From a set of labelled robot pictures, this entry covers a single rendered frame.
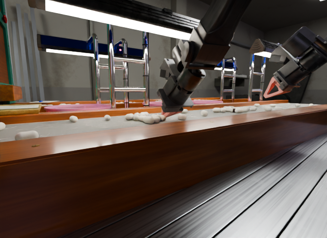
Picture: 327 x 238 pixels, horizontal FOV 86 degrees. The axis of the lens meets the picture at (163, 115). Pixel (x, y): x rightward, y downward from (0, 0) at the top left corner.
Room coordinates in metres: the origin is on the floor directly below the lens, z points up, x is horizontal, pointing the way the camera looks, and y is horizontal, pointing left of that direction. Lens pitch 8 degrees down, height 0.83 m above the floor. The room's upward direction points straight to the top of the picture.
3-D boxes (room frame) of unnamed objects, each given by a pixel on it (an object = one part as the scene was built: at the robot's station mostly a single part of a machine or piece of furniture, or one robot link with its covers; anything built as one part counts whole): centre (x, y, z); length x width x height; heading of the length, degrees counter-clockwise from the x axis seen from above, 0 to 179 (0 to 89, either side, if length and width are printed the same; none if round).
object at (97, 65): (1.01, 0.32, 0.90); 0.20 x 0.19 x 0.45; 123
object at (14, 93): (0.89, 0.77, 0.83); 0.30 x 0.06 x 0.07; 33
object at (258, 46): (1.14, -0.75, 1.08); 0.62 x 0.08 x 0.07; 123
